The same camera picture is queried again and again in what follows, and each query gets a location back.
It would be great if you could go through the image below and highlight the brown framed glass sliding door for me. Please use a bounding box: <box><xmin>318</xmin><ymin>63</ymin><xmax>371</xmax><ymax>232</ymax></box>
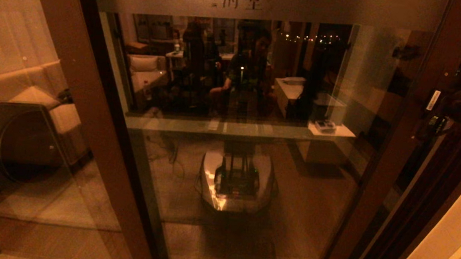
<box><xmin>63</xmin><ymin>0</ymin><xmax>461</xmax><ymax>259</ymax></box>

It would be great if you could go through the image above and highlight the dark brown door jamb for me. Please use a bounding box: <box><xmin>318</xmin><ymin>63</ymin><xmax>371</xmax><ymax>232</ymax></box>
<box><xmin>343</xmin><ymin>113</ymin><xmax>461</xmax><ymax>259</ymax></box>

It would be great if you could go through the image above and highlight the grey sofa with light cushions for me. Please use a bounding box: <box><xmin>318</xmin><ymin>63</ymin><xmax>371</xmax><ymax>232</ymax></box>
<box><xmin>0</xmin><ymin>57</ymin><xmax>97</xmax><ymax>169</ymax></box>

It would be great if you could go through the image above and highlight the small dark object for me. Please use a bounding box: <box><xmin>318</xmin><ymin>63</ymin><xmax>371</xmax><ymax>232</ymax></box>
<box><xmin>57</xmin><ymin>89</ymin><xmax>74</xmax><ymax>104</ymax></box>

